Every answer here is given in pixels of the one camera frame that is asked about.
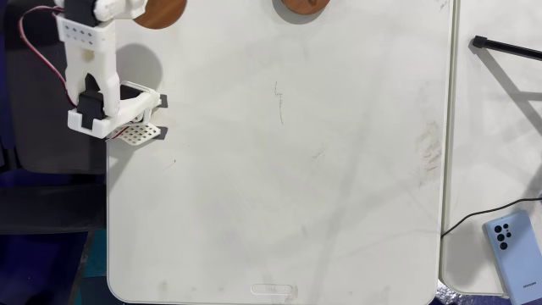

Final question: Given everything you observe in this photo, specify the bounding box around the grey cushioned office chair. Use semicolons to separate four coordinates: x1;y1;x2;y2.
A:
0;184;107;236

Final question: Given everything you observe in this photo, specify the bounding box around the black tripod leg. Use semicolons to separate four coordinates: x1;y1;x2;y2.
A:
471;35;542;62

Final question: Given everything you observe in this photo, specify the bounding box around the wooden lid with red cross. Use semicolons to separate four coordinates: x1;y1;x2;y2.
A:
133;0;188;30

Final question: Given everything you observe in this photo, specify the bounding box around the long red black servo wire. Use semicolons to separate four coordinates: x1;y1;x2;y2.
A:
17;4;78;108

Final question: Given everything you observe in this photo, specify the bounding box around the plain wooden lid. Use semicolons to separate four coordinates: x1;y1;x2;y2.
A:
280;0;331;16

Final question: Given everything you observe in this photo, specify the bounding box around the thin black cable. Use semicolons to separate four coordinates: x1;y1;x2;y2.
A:
440;195;542;239

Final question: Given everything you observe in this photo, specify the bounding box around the light blue smartphone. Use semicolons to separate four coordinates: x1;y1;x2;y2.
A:
483;209;542;305

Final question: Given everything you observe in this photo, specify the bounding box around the mesh back office chair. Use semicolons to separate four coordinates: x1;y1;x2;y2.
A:
3;0;107;175

